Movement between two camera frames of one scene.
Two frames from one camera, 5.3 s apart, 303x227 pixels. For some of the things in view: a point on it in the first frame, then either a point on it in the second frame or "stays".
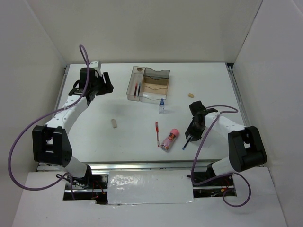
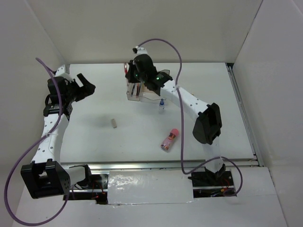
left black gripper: (107, 87) -> (86, 90)
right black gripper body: (194, 130) -> (137, 74)
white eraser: (114, 123) stays
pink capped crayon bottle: (168, 143) stays
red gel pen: (156, 126) -> (126, 69)
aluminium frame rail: (238, 94) stays
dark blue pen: (187, 142) -> (133, 90)
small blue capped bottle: (161, 107) stays
